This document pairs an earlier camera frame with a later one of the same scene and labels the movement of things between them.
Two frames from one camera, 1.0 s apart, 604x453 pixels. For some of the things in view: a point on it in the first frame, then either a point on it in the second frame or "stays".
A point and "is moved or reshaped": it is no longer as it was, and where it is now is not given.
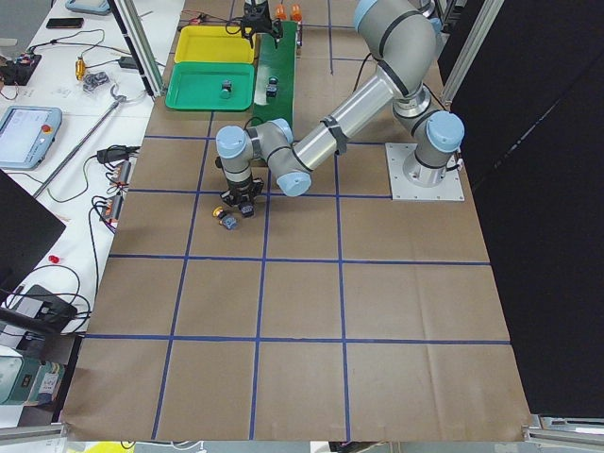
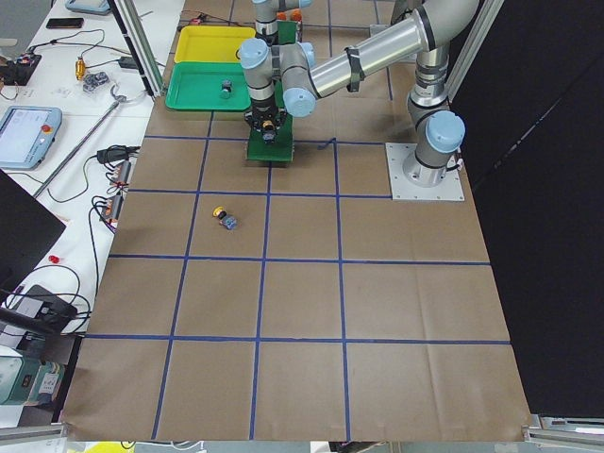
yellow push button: (246, 209) is moved or reshaped
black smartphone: (65, 23) stays
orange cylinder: (296, 14) stays
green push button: (226, 87) stays
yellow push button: (228, 222) stays
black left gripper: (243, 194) to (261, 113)
